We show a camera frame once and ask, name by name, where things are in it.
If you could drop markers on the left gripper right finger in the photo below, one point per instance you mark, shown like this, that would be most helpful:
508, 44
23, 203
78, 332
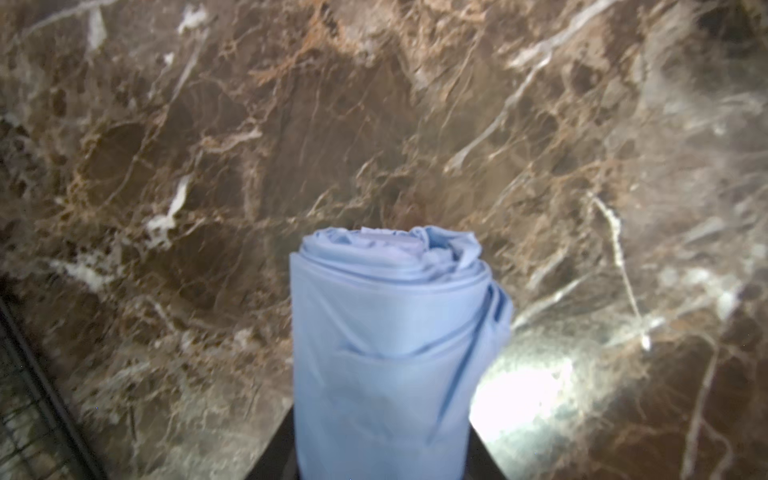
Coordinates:
479, 464

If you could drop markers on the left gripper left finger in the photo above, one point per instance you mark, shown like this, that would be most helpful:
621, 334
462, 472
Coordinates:
279, 459

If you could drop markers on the black wire file rack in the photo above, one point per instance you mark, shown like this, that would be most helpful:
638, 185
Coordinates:
39, 439

